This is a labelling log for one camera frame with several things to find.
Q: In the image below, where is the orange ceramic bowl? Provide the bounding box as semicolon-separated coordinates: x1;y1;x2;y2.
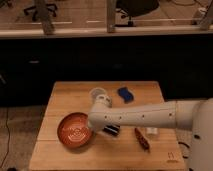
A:
57;112;92;149

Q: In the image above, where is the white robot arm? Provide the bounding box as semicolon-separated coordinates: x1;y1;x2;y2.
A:
88;94;213;171

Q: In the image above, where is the clear plastic cup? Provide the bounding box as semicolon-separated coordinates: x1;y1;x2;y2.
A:
89;87;106;102

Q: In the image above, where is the blue sponge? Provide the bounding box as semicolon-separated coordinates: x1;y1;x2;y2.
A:
118;87;134;103

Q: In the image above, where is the black striped packet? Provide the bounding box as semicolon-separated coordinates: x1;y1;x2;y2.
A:
103;125;120;136

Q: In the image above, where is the small white box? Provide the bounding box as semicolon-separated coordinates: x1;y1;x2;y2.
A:
146;127;158;135

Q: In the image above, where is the red brown snack bar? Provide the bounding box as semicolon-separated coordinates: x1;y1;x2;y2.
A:
134;128;150;150

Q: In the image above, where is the black office chair right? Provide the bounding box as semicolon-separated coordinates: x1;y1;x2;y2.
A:
116;0;159;27

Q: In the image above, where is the black office chair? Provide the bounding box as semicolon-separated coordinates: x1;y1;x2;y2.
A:
116;0;159;27
23;0;58;22

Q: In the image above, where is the black office chair left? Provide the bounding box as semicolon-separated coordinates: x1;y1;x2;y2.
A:
23;0;58;22

